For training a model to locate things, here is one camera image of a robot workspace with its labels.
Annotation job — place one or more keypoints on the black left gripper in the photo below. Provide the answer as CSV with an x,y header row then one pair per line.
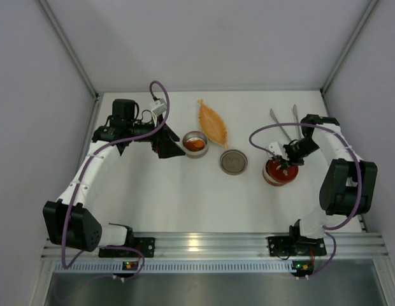
x,y
159,140

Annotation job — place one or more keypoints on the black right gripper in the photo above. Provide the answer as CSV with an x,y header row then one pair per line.
x,y
288,153

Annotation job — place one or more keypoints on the orange fried food piece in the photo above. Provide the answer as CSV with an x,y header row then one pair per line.
x,y
194,145

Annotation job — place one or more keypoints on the grey round metal container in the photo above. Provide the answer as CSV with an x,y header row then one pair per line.
x,y
195,135

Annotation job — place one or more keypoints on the red round metal container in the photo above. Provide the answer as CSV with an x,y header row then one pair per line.
x,y
267,175

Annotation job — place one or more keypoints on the red round lid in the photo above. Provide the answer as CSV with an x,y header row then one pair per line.
x,y
283,173

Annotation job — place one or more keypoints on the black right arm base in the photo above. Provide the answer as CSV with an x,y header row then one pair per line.
x,y
286,246

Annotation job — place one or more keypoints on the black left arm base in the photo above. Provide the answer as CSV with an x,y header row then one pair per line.
x,y
144,245

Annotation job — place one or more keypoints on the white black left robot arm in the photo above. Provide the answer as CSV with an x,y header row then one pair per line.
x,y
69,219

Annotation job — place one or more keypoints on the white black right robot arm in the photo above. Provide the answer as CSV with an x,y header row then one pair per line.
x,y
347,188

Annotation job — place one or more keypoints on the woven bamboo basket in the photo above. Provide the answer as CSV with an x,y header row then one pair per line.
x,y
212,125

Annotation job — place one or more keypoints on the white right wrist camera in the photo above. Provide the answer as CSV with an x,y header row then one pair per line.
x,y
277,149

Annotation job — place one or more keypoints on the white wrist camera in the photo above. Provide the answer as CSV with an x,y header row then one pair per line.
x,y
158,107
277,149

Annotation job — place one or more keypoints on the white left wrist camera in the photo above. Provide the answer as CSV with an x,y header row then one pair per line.
x,y
158,107

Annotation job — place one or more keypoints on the aluminium mounting rail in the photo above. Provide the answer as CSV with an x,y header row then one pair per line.
x,y
197,246

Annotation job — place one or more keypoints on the slotted grey cable duct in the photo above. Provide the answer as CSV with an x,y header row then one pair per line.
x,y
182,266

